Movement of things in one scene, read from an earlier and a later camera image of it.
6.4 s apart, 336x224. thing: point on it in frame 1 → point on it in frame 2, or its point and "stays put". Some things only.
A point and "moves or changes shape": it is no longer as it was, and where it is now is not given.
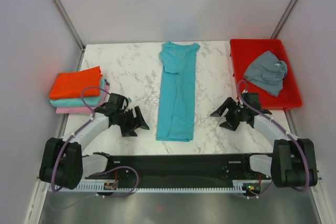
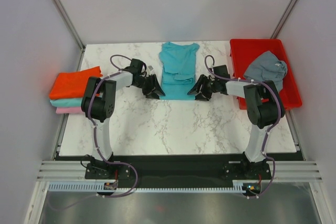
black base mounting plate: (178, 171) stays put
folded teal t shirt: (77, 103) stays put
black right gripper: (231, 104) → (196, 89)
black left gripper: (128, 131) → (154, 85)
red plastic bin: (242, 51) stays put
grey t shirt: (266, 73) stays put
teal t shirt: (176, 93) moves or changes shape
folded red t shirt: (70, 85) stays put
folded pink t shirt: (84, 109) stays put
